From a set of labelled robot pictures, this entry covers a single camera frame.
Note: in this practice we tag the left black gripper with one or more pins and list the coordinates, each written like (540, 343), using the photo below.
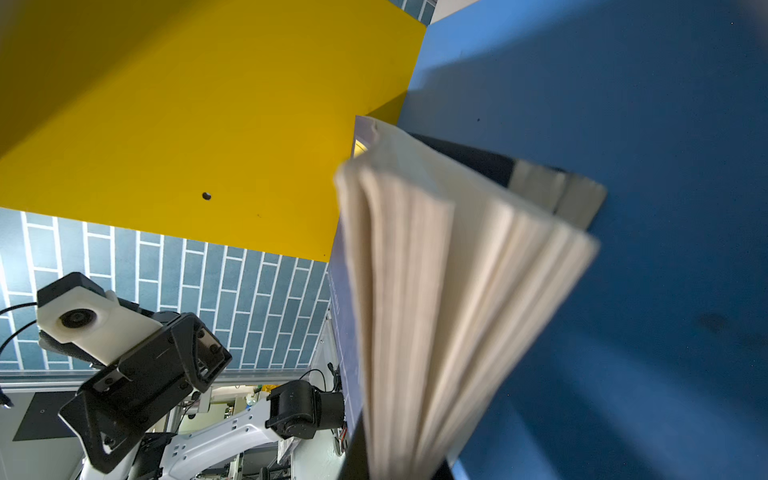
(111, 412)

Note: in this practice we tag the navy book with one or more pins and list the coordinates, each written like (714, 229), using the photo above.
(452, 277)
(572, 197)

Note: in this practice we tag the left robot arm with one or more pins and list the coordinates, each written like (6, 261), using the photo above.
(295, 409)

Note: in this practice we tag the yellow pink blue bookshelf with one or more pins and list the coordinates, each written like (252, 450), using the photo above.
(225, 121)

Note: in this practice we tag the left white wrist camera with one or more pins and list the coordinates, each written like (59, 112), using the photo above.
(78, 318)

